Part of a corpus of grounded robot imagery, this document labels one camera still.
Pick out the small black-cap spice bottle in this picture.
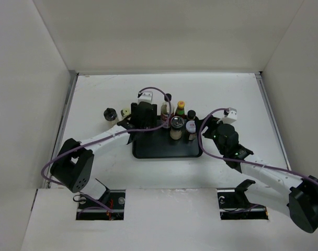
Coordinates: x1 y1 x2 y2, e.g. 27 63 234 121
187 110 196 121

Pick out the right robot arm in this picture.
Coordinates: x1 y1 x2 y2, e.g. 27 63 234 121
198 115 318 233

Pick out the black plastic tray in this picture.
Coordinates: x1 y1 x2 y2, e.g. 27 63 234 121
132 125 203 159

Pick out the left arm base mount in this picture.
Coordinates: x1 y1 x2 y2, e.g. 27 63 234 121
73 179 126 221

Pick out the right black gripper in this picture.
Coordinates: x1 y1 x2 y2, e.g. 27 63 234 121
195 114 231 155

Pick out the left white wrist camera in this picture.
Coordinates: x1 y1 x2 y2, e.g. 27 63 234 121
137 90 153 104

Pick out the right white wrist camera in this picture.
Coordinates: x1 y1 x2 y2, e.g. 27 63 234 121
218 108 237 124

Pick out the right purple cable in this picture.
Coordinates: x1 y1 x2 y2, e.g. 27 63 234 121
198 107 318 213

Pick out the silver-lid white powder jar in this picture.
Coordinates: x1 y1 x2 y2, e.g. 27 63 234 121
170 116 185 140

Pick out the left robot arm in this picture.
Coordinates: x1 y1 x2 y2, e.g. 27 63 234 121
50 101 157 209

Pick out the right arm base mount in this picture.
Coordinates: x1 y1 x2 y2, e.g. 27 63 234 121
217 179 268 220

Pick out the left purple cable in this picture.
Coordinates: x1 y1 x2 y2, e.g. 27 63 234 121
41 86 174 218

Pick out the yellow-cap white powder jar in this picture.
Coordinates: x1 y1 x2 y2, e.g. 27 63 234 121
121 108 131 121

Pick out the red-label lid spice jar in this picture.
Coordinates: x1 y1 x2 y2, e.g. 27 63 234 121
185 120 197 141

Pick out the purple cable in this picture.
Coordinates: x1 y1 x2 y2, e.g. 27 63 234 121
198 107 318 213
41 86 174 218

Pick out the black-cap shaker jar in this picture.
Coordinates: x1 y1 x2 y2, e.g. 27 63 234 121
103 108 119 127

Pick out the yellow-cap red sauce bottle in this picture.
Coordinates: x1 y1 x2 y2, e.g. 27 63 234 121
175 100 186 119

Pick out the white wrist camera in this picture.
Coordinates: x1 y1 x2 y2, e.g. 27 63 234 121
218 108 237 124
137 90 153 104

